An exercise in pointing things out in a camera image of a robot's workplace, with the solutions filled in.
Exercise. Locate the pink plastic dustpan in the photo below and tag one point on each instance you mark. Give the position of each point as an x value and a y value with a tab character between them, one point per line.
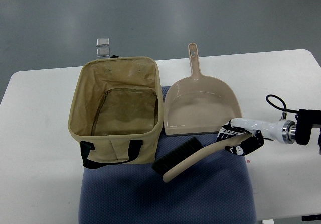
198	103

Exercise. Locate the blue fabric mat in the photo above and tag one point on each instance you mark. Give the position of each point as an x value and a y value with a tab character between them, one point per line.
215	190

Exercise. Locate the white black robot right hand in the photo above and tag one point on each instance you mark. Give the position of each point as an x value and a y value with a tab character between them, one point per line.
259	130

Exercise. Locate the yellow fabric bag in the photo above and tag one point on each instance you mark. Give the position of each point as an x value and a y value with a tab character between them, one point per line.
117	111

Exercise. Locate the upper floor metal plate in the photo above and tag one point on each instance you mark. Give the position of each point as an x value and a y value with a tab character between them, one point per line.
102	42

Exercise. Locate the pink brush with black bristles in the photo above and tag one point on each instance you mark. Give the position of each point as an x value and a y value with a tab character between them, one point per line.
189	153

